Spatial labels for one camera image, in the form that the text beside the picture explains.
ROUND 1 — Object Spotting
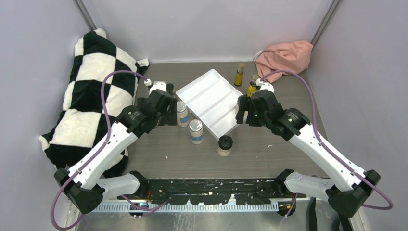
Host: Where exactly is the silver lid jar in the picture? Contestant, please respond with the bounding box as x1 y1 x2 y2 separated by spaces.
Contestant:
177 101 189 127
189 119 203 145

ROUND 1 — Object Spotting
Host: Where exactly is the black cap jar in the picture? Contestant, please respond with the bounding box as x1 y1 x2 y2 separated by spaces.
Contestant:
243 111 248 124
217 135 233 157

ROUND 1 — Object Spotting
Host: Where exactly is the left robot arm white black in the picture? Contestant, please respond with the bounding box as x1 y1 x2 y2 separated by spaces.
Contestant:
54 90 177 214

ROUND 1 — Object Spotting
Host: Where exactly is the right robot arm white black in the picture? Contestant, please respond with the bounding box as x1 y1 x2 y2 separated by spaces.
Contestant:
236 90 381 218

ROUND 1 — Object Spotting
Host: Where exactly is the yellow oil bottle near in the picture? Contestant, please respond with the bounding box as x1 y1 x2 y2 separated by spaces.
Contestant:
247 75 259 97

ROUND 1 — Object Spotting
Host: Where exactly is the yellow oil bottle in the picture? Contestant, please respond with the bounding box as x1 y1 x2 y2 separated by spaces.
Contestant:
247 75 259 97
234 63 245 86

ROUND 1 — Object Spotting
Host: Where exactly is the yellow oil bottle far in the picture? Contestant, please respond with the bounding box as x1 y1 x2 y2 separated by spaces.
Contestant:
234 63 245 86

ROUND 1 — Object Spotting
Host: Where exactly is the small dark bottle far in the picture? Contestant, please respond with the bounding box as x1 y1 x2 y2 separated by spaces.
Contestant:
166 83 174 95

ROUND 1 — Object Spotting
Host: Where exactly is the white divided plastic tray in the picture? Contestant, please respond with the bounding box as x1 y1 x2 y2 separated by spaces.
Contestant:
176 69 242 140

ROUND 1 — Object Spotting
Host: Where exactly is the pink cloth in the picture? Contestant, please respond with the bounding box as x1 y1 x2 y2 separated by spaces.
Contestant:
255 40 314 77

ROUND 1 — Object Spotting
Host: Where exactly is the black white checkered blanket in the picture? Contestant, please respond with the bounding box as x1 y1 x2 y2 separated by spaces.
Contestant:
39 28 150 169

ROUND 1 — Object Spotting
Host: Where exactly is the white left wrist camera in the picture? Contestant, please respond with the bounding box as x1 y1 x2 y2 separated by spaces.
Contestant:
144 79 166 95

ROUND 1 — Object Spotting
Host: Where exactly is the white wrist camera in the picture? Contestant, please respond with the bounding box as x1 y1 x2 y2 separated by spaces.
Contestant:
255 78 275 92
144 79 166 95

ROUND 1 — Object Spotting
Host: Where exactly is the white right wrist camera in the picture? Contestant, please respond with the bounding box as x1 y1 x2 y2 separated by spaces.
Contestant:
255 78 275 92

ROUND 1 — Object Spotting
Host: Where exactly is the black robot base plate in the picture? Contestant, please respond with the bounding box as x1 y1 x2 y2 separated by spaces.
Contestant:
127 178 294 205

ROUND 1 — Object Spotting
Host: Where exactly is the black strap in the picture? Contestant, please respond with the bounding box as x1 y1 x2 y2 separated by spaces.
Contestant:
306 197 354 231

